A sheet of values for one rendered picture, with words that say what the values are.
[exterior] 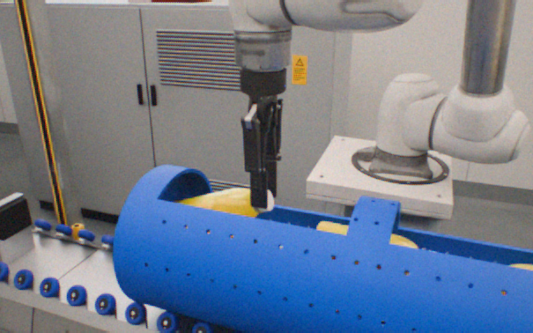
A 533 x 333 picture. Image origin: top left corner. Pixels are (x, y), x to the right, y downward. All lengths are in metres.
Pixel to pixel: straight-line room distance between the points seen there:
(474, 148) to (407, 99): 0.22
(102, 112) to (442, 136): 2.20
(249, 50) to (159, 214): 0.32
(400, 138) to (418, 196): 0.18
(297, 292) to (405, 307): 0.16
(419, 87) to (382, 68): 2.26
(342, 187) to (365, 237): 0.57
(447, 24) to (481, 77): 2.33
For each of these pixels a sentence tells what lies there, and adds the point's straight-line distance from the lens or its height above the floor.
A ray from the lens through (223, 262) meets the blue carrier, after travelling 0.76.
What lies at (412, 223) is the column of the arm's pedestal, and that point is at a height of 0.93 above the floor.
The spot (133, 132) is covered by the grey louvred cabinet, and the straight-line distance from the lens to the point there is 2.92.
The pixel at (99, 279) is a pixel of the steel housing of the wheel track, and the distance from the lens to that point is 1.17.
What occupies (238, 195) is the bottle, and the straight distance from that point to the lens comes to 0.82.
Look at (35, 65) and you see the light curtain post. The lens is 1.49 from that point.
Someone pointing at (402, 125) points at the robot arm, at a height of 1.20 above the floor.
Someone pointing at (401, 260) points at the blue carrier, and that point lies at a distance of 0.71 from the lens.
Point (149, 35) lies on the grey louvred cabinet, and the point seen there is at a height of 1.28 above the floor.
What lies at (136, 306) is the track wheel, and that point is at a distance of 0.98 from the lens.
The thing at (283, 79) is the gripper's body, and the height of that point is 1.43.
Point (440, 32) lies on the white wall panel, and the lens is 3.53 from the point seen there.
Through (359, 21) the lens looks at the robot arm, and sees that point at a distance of 0.60.
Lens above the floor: 1.58
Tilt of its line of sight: 23 degrees down
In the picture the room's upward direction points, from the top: straight up
